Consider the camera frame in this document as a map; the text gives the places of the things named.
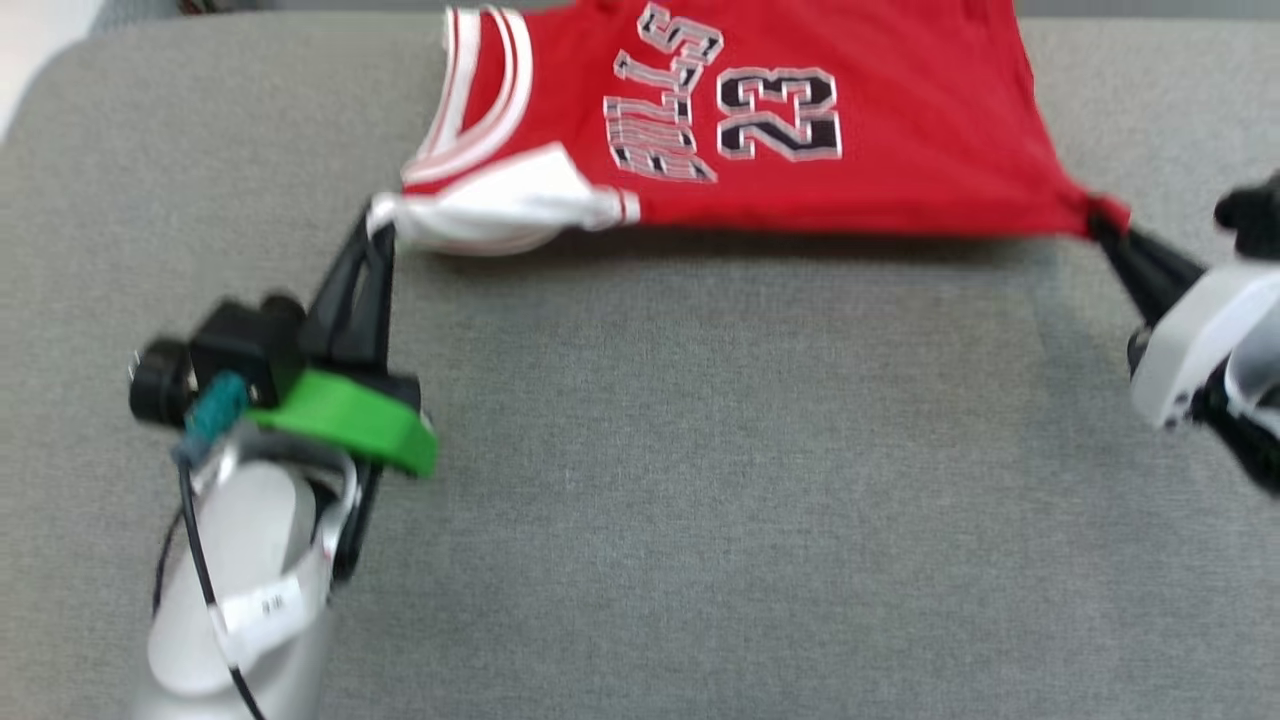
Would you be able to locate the red Bulls 23 jersey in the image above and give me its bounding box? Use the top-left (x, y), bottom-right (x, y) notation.
top-left (368, 0), bottom-right (1133, 259)

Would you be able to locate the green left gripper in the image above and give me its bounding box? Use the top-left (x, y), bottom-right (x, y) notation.
top-left (128, 212), bottom-right (439, 479)

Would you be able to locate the grey fabric sofa seat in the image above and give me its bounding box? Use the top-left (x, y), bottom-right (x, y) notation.
top-left (0, 10), bottom-right (1280, 720)

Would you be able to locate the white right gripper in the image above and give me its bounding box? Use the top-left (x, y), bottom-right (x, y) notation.
top-left (1088, 215), bottom-right (1280, 433)

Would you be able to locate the teal plug left arm cable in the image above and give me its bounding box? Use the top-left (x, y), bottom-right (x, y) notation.
top-left (150, 372), bottom-right (269, 720)

